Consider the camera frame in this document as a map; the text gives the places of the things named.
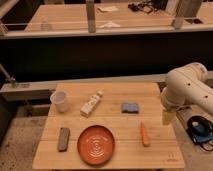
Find blue black device on floor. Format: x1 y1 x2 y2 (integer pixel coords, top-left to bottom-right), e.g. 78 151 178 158
186 115 213 152

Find white bottle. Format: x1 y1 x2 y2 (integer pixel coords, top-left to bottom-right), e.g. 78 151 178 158
80 91 103 117

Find orange plate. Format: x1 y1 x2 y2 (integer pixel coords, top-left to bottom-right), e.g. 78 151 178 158
77 125 115 166

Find white paper on back table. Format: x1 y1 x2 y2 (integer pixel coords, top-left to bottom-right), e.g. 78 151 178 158
97 6 119 12

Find clear plastic bottle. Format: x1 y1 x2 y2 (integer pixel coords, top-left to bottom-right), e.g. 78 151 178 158
41 17 51 31

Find grey rectangular block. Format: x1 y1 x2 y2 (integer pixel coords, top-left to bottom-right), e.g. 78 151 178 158
57 127 70 152

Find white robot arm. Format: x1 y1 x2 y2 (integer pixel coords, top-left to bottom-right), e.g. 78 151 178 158
160 62 213 125

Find black cables on back table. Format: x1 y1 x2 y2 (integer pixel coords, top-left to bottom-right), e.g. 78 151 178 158
127 0 161 14

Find blue sponge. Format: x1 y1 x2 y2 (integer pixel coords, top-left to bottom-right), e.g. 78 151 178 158
121 103 139 113

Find wooden table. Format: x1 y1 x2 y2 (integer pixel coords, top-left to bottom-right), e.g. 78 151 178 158
33 83 185 170

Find grey vertical post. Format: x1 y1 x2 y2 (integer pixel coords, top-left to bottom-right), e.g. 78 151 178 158
86 0 96 33

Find orange carrot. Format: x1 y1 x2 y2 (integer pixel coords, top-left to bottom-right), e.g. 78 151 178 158
140 122 150 147

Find grey post right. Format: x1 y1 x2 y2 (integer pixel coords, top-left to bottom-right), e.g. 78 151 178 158
172 0 203 29

